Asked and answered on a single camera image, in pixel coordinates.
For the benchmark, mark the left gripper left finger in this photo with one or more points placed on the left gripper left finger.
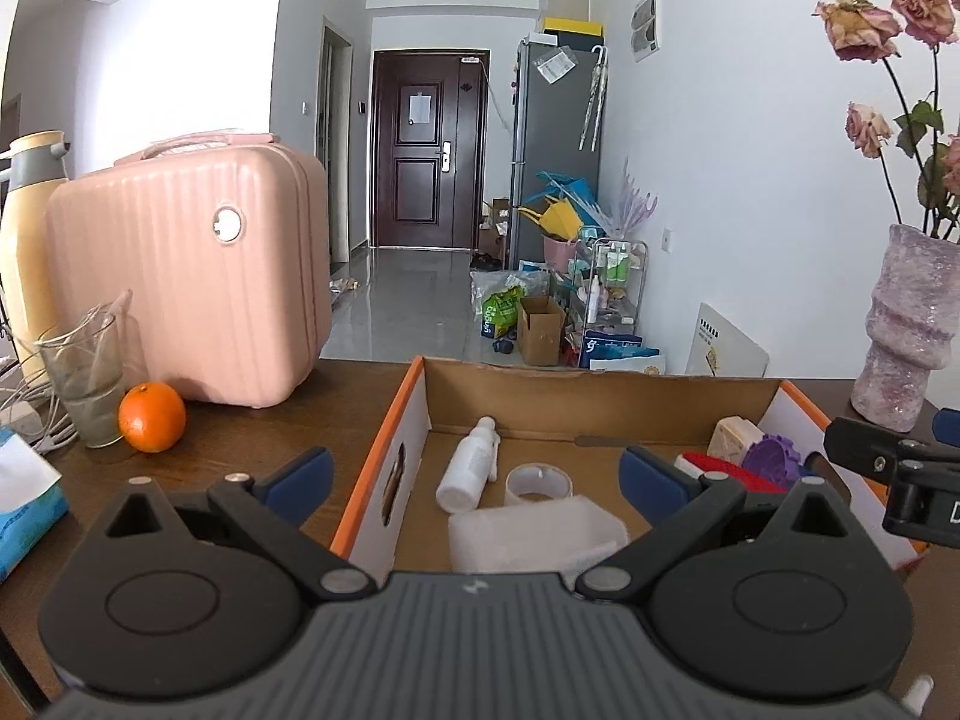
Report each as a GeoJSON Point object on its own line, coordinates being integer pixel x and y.
{"type": "Point", "coordinates": [265, 516]}

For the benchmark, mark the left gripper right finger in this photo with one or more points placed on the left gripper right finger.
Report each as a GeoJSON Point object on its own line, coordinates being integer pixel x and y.
{"type": "Point", "coordinates": [684, 512]}

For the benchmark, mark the red white lint brush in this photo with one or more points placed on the red white lint brush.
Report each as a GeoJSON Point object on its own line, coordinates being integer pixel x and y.
{"type": "Point", "coordinates": [696, 465]}

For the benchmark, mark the beige yellow small box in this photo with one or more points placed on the beige yellow small box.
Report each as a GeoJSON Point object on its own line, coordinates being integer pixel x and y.
{"type": "Point", "coordinates": [732, 438]}

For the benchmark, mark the purple bottle cap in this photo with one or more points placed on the purple bottle cap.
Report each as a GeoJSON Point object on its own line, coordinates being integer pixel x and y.
{"type": "Point", "coordinates": [775, 459]}

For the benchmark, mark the large white plastic bottle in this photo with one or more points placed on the large white plastic bottle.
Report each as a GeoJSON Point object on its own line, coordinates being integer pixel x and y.
{"type": "Point", "coordinates": [562, 535]}

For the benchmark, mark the white tape roll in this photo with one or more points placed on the white tape roll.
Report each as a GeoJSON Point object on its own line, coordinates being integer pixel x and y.
{"type": "Point", "coordinates": [533, 482]}

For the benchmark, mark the small white spray bottle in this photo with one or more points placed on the small white spray bottle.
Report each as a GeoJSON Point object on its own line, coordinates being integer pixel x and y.
{"type": "Point", "coordinates": [473, 465]}

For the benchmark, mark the orange fruit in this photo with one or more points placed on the orange fruit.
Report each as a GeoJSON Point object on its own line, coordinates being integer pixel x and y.
{"type": "Point", "coordinates": [152, 417]}

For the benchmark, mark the pink textured vase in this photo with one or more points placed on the pink textured vase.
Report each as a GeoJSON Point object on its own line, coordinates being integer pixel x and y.
{"type": "Point", "coordinates": [911, 324]}

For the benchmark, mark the red cardboard box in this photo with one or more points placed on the red cardboard box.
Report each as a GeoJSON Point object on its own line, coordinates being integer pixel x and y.
{"type": "Point", "coordinates": [580, 421]}

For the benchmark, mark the small brown cardboard box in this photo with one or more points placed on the small brown cardboard box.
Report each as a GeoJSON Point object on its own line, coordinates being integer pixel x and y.
{"type": "Point", "coordinates": [540, 323]}

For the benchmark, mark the blue tissue pack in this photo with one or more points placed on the blue tissue pack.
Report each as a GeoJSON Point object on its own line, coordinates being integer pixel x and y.
{"type": "Point", "coordinates": [32, 501]}

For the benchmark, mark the clear glass cup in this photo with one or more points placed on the clear glass cup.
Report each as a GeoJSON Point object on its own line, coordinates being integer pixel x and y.
{"type": "Point", "coordinates": [84, 361]}

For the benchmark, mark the pink suitcase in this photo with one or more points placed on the pink suitcase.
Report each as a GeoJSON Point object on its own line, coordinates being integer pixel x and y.
{"type": "Point", "coordinates": [216, 248]}

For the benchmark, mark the grey refrigerator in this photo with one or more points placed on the grey refrigerator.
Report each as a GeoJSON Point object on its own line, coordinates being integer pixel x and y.
{"type": "Point", "coordinates": [550, 102]}

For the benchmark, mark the yellow thermos jug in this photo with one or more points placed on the yellow thermos jug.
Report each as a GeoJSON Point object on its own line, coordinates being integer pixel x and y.
{"type": "Point", "coordinates": [36, 170]}

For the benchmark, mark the dark brown door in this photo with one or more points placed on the dark brown door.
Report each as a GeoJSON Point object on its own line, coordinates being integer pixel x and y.
{"type": "Point", "coordinates": [429, 127]}

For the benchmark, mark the yellow box on refrigerator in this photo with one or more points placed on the yellow box on refrigerator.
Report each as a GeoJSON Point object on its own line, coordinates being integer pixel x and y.
{"type": "Point", "coordinates": [568, 26]}

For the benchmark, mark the wire storage cart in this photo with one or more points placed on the wire storage cart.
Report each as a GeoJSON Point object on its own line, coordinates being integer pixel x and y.
{"type": "Point", "coordinates": [608, 277]}

